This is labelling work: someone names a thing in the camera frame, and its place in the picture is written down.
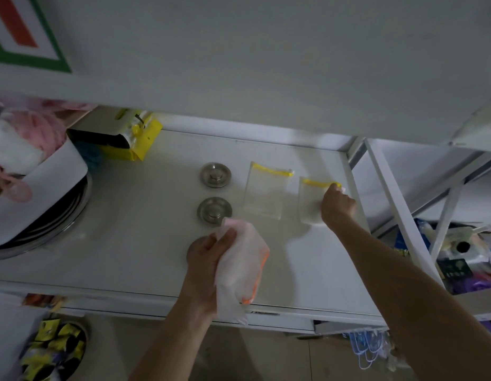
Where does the person's left hand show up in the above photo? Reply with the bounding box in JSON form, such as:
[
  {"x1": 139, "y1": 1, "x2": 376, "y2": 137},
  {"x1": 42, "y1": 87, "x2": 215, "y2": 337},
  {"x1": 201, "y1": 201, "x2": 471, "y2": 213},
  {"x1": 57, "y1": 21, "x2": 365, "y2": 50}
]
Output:
[{"x1": 182, "y1": 228, "x2": 238, "y2": 315}]

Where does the person's right hand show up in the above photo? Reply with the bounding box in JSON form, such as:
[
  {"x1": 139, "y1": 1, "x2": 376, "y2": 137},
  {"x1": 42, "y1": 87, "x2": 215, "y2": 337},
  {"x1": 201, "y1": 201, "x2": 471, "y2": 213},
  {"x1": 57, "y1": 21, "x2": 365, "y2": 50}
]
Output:
[{"x1": 321, "y1": 183, "x2": 357, "y2": 231}]

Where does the clear zip bag yellow seal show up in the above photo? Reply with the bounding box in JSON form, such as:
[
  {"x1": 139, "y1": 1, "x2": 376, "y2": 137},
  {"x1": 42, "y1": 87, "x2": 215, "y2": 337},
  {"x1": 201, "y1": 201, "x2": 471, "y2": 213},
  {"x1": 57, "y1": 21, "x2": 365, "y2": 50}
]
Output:
[
  {"x1": 298, "y1": 176, "x2": 346, "y2": 226},
  {"x1": 242, "y1": 161, "x2": 295, "y2": 220}
]

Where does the white and pink cloth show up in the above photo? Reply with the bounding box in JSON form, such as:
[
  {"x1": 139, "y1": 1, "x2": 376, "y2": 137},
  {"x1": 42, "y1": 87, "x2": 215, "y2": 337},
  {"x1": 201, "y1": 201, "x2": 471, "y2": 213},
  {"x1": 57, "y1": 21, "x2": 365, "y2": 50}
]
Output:
[{"x1": 214, "y1": 217, "x2": 271, "y2": 326}]

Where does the person's right forearm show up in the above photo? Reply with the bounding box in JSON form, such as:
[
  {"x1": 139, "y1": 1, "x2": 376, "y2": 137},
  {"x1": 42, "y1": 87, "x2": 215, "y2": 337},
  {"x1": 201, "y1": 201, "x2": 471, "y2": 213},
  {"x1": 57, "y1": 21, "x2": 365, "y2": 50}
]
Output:
[{"x1": 327, "y1": 216, "x2": 491, "y2": 381}]

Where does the person's left forearm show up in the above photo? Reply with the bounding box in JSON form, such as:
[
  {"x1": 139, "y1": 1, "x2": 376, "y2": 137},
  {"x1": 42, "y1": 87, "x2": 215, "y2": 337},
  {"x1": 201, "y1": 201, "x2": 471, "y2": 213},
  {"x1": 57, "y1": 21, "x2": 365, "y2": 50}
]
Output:
[{"x1": 128, "y1": 293, "x2": 220, "y2": 381}]

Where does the round steel lid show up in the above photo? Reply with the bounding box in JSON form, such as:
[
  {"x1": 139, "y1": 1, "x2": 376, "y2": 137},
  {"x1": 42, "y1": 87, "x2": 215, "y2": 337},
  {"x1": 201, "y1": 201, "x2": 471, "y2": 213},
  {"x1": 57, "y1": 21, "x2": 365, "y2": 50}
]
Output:
[
  {"x1": 200, "y1": 162, "x2": 231, "y2": 189},
  {"x1": 197, "y1": 197, "x2": 233, "y2": 226}
]

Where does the white metal shelf rack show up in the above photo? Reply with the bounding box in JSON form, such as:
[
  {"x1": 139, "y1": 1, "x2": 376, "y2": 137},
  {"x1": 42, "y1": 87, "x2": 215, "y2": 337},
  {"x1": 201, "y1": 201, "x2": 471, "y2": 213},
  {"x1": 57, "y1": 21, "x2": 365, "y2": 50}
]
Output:
[{"x1": 0, "y1": 0, "x2": 491, "y2": 336}]

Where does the blue packet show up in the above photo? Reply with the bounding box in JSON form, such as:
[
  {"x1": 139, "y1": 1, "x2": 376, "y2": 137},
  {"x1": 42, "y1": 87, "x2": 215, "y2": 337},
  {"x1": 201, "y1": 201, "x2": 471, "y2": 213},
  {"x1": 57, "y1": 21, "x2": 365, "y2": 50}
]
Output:
[{"x1": 394, "y1": 218, "x2": 433, "y2": 259}]

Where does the yellow packaged box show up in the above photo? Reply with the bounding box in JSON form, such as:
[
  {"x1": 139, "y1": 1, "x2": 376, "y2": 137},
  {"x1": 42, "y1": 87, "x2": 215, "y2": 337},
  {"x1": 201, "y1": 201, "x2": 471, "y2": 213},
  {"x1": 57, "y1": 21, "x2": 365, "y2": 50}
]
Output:
[{"x1": 100, "y1": 109, "x2": 163, "y2": 162}]

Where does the white bottle with black cap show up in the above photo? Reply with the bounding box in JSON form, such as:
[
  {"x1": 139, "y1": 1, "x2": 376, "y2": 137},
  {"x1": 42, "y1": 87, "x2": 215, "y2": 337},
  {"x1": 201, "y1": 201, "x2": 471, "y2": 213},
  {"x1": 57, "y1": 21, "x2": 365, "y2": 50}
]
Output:
[{"x1": 447, "y1": 229, "x2": 491, "y2": 259}]

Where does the black box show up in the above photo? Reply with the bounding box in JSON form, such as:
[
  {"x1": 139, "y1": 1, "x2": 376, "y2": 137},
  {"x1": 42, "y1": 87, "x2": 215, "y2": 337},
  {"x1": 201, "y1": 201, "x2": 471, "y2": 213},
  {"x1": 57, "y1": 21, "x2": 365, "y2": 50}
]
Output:
[{"x1": 437, "y1": 258, "x2": 475, "y2": 295}]

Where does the bundle of blue face masks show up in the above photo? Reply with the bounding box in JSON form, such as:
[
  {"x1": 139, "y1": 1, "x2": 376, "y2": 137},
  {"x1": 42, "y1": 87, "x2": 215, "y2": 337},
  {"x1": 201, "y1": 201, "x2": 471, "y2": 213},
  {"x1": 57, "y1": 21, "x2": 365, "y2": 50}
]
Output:
[{"x1": 348, "y1": 328, "x2": 390, "y2": 371}]

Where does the black flat item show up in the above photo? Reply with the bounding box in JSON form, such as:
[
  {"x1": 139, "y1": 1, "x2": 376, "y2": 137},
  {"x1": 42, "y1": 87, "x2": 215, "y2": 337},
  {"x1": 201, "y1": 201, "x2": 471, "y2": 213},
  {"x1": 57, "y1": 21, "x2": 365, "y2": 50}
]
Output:
[{"x1": 67, "y1": 129, "x2": 131, "y2": 150}]

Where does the purple packet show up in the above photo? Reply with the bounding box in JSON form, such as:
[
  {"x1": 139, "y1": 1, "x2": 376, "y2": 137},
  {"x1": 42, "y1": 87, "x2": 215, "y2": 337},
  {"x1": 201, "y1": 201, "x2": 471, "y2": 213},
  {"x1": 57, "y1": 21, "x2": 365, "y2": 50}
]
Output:
[{"x1": 463, "y1": 270, "x2": 491, "y2": 293}]

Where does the stack of steel basins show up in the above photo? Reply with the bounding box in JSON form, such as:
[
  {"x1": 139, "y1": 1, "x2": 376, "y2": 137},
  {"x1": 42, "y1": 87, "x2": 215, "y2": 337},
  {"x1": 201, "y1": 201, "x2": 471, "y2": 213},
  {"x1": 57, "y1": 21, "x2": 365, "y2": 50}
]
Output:
[{"x1": 0, "y1": 174, "x2": 93, "y2": 261}]

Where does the white paper sheet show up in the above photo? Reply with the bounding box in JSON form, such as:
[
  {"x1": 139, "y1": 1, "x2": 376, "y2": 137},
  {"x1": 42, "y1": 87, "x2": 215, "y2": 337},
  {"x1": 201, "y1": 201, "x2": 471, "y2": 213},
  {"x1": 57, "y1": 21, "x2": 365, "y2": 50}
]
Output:
[{"x1": 0, "y1": 139, "x2": 89, "y2": 248}]

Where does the colourful printed packet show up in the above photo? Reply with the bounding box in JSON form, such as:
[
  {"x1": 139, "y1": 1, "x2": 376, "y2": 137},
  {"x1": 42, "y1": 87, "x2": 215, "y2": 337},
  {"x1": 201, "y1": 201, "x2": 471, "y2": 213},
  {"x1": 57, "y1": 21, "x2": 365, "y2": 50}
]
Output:
[{"x1": 22, "y1": 293, "x2": 67, "y2": 312}]

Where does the pile of yellow black packets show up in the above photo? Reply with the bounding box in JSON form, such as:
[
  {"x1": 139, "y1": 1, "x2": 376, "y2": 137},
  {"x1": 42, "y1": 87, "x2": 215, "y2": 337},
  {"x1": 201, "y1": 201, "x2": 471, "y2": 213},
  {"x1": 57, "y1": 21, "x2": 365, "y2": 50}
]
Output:
[{"x1": 19, "y1": 318, "x2": 87, "y2": 381}]

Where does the pile of pink plush items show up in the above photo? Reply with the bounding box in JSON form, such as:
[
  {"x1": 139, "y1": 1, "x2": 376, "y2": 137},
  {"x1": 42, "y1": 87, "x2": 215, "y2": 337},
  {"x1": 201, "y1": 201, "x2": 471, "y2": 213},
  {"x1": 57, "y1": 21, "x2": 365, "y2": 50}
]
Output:
[{"x1": 0, "y1": 94, "x2": 96, "y2": 203}]

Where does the white fabric bag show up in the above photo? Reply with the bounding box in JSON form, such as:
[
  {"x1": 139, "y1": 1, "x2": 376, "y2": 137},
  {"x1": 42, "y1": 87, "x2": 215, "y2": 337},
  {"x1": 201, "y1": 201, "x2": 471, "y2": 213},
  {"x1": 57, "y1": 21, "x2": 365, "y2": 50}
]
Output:
[{"x1": 0, "y1": 291, "x2": 45, "y2": 381}]

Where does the green orange white sign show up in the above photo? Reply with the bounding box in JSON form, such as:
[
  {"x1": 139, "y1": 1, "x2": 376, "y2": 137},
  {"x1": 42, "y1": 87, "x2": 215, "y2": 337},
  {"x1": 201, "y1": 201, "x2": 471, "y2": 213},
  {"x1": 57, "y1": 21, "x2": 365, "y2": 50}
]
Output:
[{"x1": 0, "y1": 0, "x2": 72, "y2": 74}]

